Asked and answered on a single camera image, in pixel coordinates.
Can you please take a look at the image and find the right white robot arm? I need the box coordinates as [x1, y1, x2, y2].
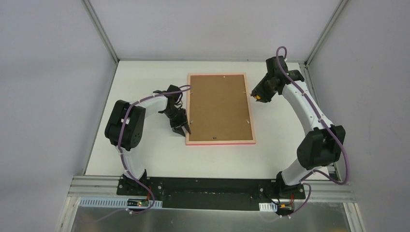
[251, 56, 346, 198]

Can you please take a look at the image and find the right white cable duct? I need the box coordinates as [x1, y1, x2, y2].
[259, 203, 278, 212]

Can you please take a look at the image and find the white cable duct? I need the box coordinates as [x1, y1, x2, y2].
[259, 203, 278, 212]
[79, 197, 162, 210]

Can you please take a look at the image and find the left white cable duct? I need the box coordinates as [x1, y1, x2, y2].
[79, 197, 162, 210]

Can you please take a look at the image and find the black yellow screwdriver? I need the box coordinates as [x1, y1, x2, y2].
[250, 94, 261, 101]

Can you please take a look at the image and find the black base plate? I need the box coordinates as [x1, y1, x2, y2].
[117, 175, 306, 211]

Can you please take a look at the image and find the aluminium front rail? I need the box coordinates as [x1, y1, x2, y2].
[68, 175, 357, 203]

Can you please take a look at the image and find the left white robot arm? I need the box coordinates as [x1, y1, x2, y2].
[104, 85, 191, 196]

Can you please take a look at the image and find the pink wooden photo frame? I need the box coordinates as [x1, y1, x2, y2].
[186, 73, 256, 146]

